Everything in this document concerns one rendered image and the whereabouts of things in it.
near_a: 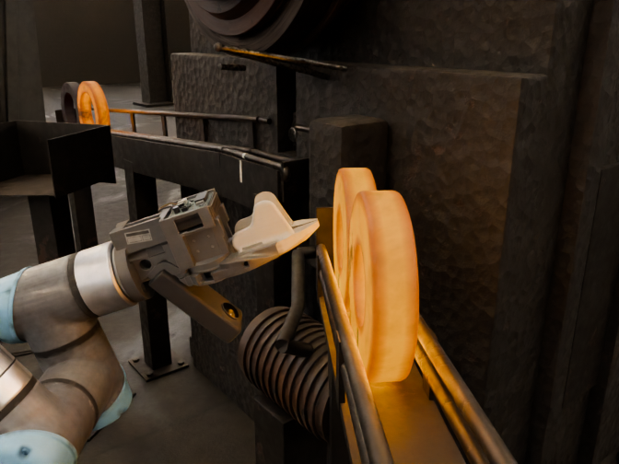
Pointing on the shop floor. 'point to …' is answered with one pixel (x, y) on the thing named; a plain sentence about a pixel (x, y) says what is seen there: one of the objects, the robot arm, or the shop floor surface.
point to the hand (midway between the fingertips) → (309, 232)
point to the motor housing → (287, 390)
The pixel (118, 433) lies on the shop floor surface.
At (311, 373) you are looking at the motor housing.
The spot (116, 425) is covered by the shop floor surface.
